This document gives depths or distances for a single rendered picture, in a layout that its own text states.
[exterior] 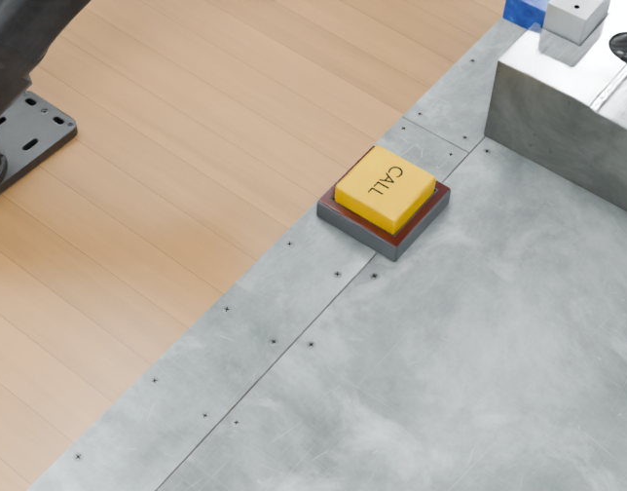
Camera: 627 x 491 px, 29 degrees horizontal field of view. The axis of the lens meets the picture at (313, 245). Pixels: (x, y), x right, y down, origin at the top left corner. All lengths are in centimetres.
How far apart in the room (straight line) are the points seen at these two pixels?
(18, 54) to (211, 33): 28
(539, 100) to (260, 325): 30
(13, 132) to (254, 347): 30
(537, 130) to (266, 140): 23
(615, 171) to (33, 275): 48
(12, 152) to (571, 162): 47
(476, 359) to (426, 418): 7
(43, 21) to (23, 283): 21
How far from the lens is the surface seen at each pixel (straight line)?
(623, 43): 107
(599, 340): 97
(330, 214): 100
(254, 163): 105
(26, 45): 95
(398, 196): 98
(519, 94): 103
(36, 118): 109
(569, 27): 105
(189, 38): 117
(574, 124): 102
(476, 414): 91
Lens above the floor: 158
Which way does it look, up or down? 52 degrees down
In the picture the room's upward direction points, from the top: 2 degrees clockwise
